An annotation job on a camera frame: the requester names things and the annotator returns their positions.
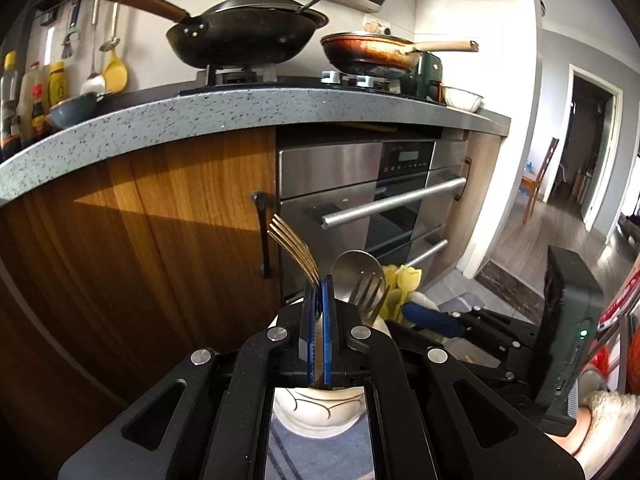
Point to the grey stone countertop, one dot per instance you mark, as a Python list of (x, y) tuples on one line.
[(200, 115)]

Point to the hanging slotted metal spoon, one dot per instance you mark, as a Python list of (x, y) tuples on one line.
[(111, 40)]

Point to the wooden kitchen cabinet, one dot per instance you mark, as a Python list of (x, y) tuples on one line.
[(125, 260)]

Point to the gas hob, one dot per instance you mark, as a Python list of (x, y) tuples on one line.
[(300, 82)]

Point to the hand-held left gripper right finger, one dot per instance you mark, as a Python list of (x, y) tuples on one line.
[(420, 410)]

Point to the yellow rice spatula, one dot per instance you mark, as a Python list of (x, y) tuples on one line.
[(116, 72)]

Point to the grey plaid cloth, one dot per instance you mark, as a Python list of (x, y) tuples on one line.
[(320, 460)]

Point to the yellow squeeze bottle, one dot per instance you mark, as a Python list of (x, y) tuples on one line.
[(57, 85)]

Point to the clear oil bottle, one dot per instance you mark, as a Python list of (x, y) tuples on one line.
[(32, 100)]

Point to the black wok with lid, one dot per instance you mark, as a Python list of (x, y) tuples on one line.
[(245, 35)]

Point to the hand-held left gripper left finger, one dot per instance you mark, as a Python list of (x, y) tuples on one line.
[(240, 410)]

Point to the brown frying pan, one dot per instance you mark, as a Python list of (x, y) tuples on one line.
[(370, 55)]

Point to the stainless steel built-in oven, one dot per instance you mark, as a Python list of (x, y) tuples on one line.
[(350, 180)]

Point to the small yellow plastic spoon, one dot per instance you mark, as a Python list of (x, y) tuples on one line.
[(391, 290)]

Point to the wooden chair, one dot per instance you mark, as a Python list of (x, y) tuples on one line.
[(542, 170)]

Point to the silver metal fork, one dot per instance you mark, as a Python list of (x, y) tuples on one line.
[(367, 300)]

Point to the white bowl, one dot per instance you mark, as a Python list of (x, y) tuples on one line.
[(462, 99)]

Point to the blue ceramic bowl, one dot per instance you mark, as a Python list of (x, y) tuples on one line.
[(75, 112)]

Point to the hanging metal ladle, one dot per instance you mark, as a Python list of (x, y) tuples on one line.
[(94, 82)]

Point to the hanging metal peeler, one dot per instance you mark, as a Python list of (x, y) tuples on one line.
[(72, 30)]

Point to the gold metal fork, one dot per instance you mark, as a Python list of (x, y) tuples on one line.
[(295, 245)]

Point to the person's right forearm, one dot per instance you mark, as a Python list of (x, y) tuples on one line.
[(600, 407)]

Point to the silver metal spoon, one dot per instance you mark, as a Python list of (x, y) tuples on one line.
[(352, 270)]

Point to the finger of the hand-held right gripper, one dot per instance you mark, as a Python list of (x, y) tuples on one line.
[(480, 360), (432, 320)]

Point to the cream floral ceramic utensil holder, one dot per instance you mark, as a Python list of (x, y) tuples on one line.
[(310, 410)]

